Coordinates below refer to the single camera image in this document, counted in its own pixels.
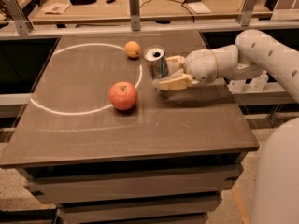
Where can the clear sanitizer bottle left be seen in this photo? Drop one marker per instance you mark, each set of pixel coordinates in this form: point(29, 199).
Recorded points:
point(236, 86)

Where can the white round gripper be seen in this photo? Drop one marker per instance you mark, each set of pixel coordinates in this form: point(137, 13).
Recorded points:
point(199, 66)

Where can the white paper note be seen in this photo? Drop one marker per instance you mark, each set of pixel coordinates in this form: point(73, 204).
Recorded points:
point(199, 8)

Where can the orange fruit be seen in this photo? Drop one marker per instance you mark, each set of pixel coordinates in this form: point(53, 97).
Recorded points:
point(132, 49)

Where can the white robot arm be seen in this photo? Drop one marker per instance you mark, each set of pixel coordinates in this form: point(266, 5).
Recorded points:
point(257, 56)

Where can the small black remote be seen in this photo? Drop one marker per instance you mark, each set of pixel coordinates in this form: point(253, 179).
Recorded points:
point(110, 1)

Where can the grey metal bracket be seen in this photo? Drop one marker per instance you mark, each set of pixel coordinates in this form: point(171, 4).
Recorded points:
point(134, 15)
point(13, 10)
point(246, 12)

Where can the black cloth bundle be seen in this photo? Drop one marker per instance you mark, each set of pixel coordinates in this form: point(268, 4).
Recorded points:
point(82, 2)

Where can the grey metal bracket left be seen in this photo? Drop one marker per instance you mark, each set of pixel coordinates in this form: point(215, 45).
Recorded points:
point(13, 10)

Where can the grey metal bracket middle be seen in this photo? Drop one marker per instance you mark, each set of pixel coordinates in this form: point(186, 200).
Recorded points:
point(134, 15)

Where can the blue silver redbull can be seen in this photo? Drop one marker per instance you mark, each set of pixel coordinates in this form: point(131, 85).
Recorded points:
point(156, 61)

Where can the red apple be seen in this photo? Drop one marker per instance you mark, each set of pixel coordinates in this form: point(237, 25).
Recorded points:
point(122, 95)

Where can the clear sanitizer bottle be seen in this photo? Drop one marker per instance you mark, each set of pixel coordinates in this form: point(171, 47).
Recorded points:
point(258, 83)
point(236, 86)

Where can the grey metal bracket right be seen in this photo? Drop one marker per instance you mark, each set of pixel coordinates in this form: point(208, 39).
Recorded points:
point(246, 12)

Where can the paper sheet left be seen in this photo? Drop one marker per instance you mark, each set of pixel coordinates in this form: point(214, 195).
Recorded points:
point(56, 8)

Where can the grey drawer cabinet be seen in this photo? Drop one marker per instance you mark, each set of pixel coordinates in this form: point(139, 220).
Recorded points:
point(160, 191)

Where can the clear sanitizer bottle right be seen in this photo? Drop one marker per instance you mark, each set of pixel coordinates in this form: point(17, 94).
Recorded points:
point(258, 83)

